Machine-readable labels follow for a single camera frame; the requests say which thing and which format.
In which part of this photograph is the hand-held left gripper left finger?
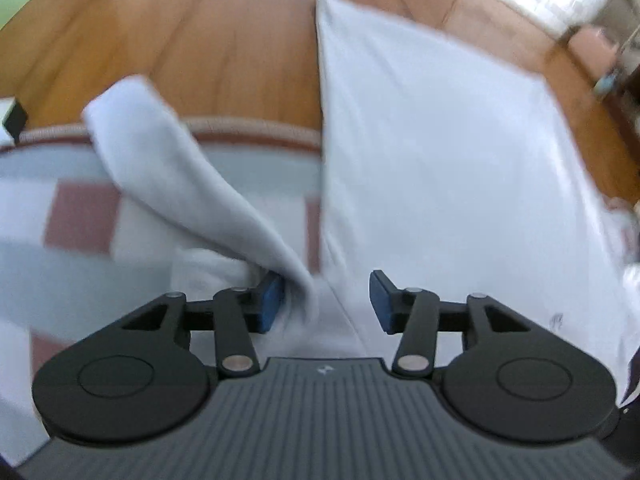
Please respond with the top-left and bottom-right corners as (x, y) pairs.
(122, 271), (285, 377)

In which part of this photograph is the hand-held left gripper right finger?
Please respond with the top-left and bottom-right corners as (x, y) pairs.
(369, 270), (532, 380)

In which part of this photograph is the white shirt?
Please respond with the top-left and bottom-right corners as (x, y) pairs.
(82, 0), (640, 411)

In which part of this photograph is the checked floor mat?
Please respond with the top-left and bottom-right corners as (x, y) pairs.
(0, 117), (326, 466)

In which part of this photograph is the small light blue item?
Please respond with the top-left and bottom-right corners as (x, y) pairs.
(595, 71), (621, 95)

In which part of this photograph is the pink container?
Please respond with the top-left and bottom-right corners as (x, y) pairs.
(570, 25), (628, 78)

